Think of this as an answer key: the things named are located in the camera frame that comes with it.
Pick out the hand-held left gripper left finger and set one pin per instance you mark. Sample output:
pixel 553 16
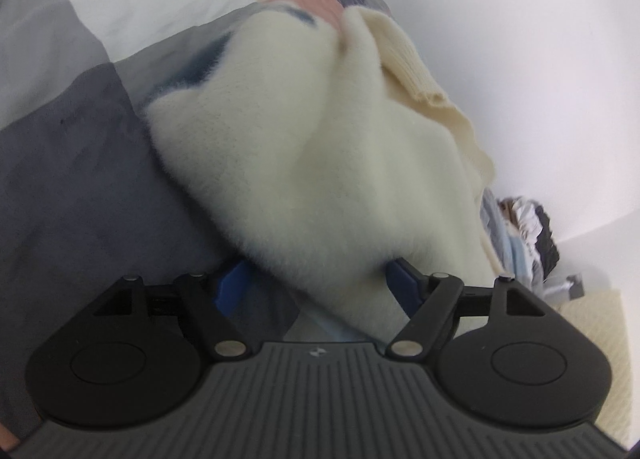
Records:
pixel 232 284

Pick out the black garment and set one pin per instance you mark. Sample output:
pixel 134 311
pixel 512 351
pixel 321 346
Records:
pixel 549 246

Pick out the patchwork quilt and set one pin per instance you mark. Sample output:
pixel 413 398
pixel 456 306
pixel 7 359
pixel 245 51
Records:
pixel 75 164

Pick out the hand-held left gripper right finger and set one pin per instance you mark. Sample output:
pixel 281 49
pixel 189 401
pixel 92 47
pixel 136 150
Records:
pixel 402 284

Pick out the cream padded headboard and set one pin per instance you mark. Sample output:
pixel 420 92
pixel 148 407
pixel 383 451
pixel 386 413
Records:
pixel 600 324

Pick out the silver spray bottle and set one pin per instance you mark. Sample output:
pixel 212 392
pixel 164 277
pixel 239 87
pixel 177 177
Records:
pixel 562 287

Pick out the white garment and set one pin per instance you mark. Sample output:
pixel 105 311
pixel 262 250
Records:
pixel 520 219

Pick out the cream sweater with navy stripes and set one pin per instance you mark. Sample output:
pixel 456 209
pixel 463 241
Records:
pixel 325 164

